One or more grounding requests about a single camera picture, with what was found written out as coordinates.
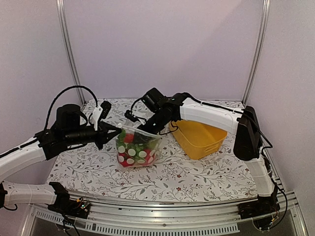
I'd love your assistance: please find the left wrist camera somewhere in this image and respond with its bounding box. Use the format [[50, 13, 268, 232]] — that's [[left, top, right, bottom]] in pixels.
[[88, 101, 111, 131]]

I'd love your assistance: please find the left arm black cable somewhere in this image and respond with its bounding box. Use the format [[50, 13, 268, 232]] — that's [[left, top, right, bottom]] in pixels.
[[44, 85, 99, 130]]

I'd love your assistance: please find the floral tablecloth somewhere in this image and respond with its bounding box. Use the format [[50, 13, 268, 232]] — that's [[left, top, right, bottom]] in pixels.
[[46, 98, 281, 203]]

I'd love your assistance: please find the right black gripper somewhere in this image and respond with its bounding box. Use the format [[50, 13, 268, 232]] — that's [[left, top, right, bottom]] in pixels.
[[131, 110, 171, 145]]

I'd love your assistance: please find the clear zip top bag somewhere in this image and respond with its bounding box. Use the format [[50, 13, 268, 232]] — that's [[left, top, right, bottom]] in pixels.
[[116, 125, 162, 168]]

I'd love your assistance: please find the right aluminium frame post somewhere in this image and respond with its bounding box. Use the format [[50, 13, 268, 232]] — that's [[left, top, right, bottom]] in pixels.
[[242, 0, 271, 106]]

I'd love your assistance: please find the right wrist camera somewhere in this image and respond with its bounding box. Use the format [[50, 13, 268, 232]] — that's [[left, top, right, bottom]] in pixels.
[[125, 110, 146, 122]]

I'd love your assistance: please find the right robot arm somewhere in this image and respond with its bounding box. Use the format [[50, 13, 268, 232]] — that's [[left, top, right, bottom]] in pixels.
[[139, 88, 283, 219]]

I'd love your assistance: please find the red toy apple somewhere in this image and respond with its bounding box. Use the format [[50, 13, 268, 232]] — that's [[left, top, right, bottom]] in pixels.
[[137, 149, 159, 166]]

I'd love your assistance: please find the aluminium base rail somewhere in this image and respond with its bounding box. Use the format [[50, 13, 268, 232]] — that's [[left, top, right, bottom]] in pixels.
[[22, 191, 308, 236]]

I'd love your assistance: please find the left aluminium frame post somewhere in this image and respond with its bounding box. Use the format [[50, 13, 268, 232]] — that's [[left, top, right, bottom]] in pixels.
[[55, 0, 86, 105]]

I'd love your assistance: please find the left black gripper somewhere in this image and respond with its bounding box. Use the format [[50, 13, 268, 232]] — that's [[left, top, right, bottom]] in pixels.
[[64, 121, 122, 149]]

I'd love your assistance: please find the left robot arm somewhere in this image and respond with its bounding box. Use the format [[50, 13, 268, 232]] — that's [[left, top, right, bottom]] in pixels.
[[0, 101, 122, 215]]

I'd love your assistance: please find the aluminium frame post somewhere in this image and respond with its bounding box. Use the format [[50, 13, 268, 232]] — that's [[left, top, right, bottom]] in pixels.
[[55, 0, 86, 105], [242, 0, 271, 106]]

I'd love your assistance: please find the orange toy carrot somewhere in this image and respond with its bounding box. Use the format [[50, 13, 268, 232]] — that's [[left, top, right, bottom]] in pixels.
[[117, 130, 158, 150]]

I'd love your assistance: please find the yellow plastic basket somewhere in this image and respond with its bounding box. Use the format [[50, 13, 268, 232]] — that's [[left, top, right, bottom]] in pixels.
[[169, 120, 227, 160]]

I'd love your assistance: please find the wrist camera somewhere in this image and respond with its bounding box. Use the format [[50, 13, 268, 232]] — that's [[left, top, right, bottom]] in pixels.
[[88, 101, 111, 131], [125, 110, 146, 122]]

